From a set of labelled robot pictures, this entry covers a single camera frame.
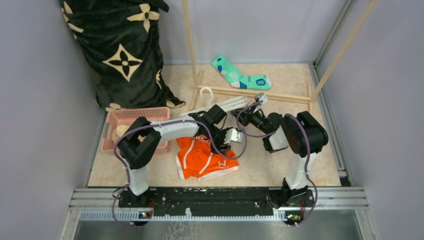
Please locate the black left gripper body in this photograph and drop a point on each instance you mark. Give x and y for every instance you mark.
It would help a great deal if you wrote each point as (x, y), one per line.
(218, 136)

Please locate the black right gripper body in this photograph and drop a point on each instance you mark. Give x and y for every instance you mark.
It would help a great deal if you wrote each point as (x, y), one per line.
(252, 115)

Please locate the white multi-clip hanger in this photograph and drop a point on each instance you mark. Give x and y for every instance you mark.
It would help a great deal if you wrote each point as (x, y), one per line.
(226, 105)

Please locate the orange underwear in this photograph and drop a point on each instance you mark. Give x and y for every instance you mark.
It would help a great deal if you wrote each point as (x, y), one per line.
(196, 159)

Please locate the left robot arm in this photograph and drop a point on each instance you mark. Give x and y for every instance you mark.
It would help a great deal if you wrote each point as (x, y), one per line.
(136, 147)

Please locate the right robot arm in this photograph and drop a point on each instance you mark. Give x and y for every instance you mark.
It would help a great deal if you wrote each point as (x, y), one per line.
(303, 134)

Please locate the green blue patterned sock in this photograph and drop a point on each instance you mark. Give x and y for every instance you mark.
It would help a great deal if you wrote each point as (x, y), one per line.
(237, 80)

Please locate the beige cloth in basket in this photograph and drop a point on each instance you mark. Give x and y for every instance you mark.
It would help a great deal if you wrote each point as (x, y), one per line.
(119, 131)

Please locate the pink plastic basket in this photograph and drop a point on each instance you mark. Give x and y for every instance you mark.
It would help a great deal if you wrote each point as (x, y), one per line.
(127, 117)

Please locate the black floral blanket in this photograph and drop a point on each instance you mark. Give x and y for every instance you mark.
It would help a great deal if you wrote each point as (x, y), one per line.
(120, 42)

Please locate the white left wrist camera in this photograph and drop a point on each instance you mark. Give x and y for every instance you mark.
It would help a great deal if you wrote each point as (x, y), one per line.
(233, 135)

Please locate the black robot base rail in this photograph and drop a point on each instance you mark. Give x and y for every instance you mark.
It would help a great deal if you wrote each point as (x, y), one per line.
(215, 201)

